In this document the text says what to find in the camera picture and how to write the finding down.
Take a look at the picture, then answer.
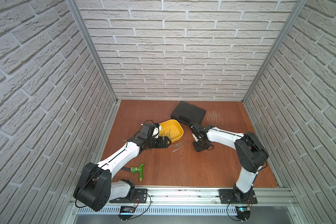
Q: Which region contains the yellow plastic storage box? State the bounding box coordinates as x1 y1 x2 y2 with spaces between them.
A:
159 119 184 143

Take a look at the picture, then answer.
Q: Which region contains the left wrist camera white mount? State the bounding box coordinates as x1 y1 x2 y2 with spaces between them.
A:
152 123 161 138

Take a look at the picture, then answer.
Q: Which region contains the aluminium corner post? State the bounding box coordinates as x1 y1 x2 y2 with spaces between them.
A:
66 0 118 104
242 0 308 104

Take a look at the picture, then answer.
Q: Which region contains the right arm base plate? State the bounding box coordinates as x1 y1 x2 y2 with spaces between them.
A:
218 189 258 204

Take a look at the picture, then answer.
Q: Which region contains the left aluminium corner post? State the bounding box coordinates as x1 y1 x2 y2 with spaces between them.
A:
66 0 118 104

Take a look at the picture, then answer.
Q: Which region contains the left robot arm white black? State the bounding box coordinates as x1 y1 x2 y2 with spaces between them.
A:
73 123 172 211

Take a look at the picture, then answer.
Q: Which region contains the left controller board with cable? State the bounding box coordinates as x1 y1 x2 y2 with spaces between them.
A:
118 206 136 221

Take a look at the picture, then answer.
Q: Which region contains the black plastic tool case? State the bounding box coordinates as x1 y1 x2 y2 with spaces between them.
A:
170 101 206 126

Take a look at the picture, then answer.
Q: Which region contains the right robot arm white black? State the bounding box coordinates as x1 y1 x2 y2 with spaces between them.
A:
189 123 269 202

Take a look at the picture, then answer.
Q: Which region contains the right controller board with cable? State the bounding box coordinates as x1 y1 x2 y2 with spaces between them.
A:
235 206 251 222

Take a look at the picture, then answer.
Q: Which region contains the right aluminium corner post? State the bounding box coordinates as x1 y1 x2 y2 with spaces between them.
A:
242 0 308 104

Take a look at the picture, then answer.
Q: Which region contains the steel nail bundle nail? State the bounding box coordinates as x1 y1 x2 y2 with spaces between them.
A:
170 141 185 147

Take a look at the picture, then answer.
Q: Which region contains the aluminium front rail frame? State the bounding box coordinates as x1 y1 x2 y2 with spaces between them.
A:
62 186 307 224

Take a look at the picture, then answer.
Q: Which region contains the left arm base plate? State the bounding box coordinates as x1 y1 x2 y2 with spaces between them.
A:
109 188 148 203

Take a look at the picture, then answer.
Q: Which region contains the controller board with cable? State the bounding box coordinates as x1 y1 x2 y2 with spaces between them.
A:
118 206 136 221
235 206 251 222

